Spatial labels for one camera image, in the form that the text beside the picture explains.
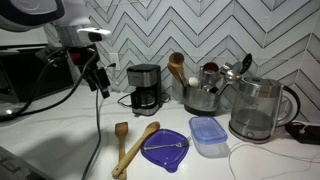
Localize clear container blue lid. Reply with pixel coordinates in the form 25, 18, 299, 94
188, 115, 230, 158

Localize long wooden spoon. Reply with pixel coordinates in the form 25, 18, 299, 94
111, 120, 162, 180

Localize steel measuring cups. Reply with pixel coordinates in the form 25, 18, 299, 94
199, 61, 221, 92

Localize black steel coffee maker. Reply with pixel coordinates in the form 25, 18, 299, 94
126, 63, 164, 117

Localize black microwave oven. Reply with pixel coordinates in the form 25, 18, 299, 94
0, 44, 76, 104

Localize white wall outlet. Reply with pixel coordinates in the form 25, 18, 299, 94
108, 52, 121, 72

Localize white round utensil head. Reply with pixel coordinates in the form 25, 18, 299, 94
188, 76, 200, 89

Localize long black power cable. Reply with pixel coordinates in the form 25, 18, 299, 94
80, 88, 103, 180

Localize thin white cable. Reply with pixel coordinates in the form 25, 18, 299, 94
227, 141, 320, 180

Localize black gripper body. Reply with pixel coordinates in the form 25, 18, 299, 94
80, 64, 111, 92

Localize steel utensil holder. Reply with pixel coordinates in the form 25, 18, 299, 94
182, 84, 221, 117

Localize black plastic spoon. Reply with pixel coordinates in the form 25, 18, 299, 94
239, 53, 254, 76

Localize wooden spatula in holder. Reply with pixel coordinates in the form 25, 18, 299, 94
166, 62, 190, 88

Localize round-headed wooden spoon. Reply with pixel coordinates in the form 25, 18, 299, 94
168, 51, 186, 67

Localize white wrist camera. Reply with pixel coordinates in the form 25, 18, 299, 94
77, 27, 113, 43

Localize black power adapter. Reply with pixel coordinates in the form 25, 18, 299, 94
285, 121, 320, 145

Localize purple plastic plate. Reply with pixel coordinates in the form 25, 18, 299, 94
139, 128, 191, 174

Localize thin black coffee maker cord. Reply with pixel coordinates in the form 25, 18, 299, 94
117, 92, 134, 109

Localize wooden spatula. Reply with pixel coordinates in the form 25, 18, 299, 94
114, 121, 130, 180
166, 62, 190, 88

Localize steel ladle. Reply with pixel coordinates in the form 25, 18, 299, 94
219, 62, 243, 85

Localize metal fork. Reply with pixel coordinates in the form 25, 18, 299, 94
143, 138, 192, 152

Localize glass electric kettle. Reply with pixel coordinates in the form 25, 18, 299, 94
223, 76, 302, 136

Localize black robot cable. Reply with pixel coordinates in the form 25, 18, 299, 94
0, 56, 59, 122
13, 49, 99, 118

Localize grey panel corner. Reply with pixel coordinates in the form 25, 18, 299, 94
0, 145, 52, 180

